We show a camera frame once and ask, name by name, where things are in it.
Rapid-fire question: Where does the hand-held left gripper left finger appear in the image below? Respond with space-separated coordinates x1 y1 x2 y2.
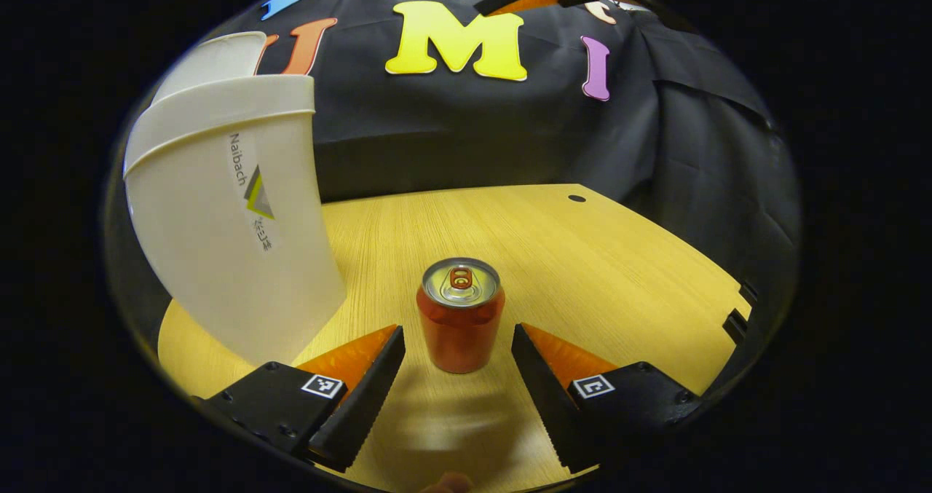
193 324 406 473

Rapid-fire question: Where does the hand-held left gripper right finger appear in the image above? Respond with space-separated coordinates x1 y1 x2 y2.
511 323 703 473

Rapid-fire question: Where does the red pop can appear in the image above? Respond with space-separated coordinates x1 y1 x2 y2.
416 257 506 374

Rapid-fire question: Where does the white desktop garbage bin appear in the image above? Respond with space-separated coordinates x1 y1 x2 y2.
122 31 347 367

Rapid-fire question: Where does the wooden desktop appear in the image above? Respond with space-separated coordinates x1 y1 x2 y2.
157 183 752 493

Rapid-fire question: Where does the black backdrop cloth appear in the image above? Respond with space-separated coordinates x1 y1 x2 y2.
211 0 802 312

